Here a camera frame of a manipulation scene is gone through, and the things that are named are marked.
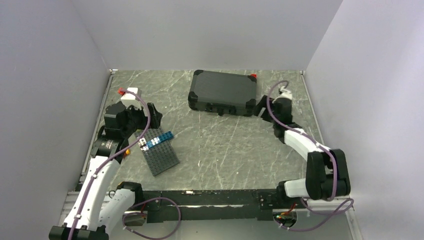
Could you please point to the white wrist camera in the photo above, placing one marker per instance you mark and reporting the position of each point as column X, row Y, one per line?
column 285, row 93
column 128, row 97

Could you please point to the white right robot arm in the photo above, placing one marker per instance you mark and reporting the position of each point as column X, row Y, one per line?
column 326, row 175

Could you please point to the light blue lego brick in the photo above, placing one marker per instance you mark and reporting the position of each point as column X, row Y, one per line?
column 153, row 142

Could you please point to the dark grey lego baseplate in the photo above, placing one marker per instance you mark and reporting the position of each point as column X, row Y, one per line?
column 162, row 156

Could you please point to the black poker set case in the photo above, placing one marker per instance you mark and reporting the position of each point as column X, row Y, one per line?
column 223, row 93

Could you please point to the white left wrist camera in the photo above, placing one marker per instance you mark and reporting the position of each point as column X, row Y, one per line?
column 128, row 97

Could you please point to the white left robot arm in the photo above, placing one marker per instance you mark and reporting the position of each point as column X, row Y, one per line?
column 88, row 219

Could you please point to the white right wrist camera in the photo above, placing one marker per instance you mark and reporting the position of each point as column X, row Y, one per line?
column 285, row 93

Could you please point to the dark teal lego brick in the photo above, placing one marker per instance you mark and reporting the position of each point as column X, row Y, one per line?
column 165, row 136

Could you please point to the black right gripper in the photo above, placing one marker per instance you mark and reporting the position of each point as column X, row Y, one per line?
column 263, row 104

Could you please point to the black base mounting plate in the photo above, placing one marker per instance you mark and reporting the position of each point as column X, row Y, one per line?
column 197, row 205

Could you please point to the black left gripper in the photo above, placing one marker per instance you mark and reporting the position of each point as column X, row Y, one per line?
column 155, row 116

